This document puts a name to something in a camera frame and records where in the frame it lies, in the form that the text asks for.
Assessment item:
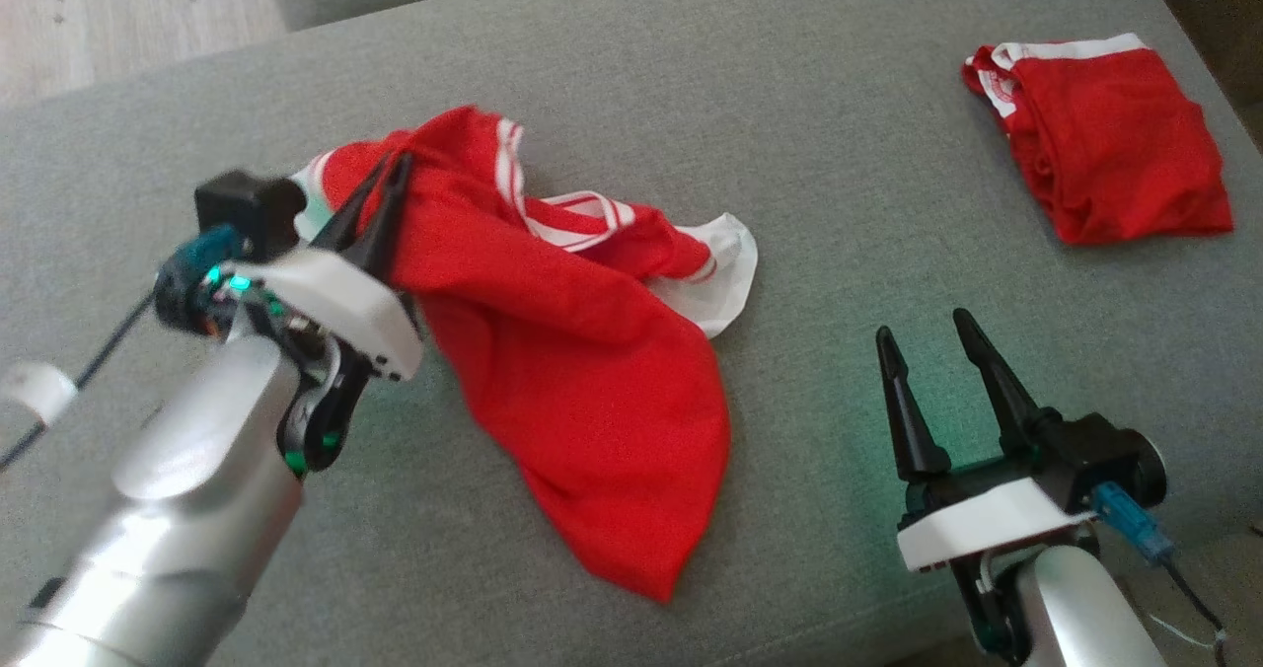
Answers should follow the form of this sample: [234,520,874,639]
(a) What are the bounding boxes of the red jersey shirt white trim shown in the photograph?
[292,105,760,605]

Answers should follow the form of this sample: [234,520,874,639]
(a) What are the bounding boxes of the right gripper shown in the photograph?
[875,308,1097,575]

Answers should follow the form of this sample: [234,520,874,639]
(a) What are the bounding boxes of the red shorts white stripe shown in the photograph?
[961,34,1235,247]

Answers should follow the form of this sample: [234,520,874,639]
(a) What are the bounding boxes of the left cable with blue plug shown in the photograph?
[0,227,250,473]

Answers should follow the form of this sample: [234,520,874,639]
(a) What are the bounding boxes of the left arm white cable clip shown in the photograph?
[0,362,79,427]

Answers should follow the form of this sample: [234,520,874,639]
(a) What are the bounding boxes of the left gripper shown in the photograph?
[221,151,426,383]

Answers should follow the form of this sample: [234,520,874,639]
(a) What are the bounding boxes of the grey fabric sofa seat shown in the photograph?
[0,0,1263,667]

